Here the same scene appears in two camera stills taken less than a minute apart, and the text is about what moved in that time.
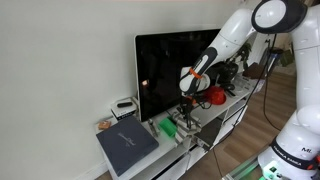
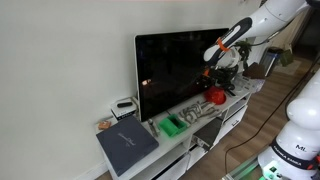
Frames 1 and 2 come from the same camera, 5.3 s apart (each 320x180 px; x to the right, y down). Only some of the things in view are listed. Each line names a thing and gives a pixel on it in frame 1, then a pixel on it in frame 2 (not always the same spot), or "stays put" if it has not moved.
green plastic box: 169,125 stays put
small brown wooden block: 104,125 stays put
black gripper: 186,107 to 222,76
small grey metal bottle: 153,127 stays put
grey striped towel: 182,131 to 199,110
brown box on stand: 255,71 stays put
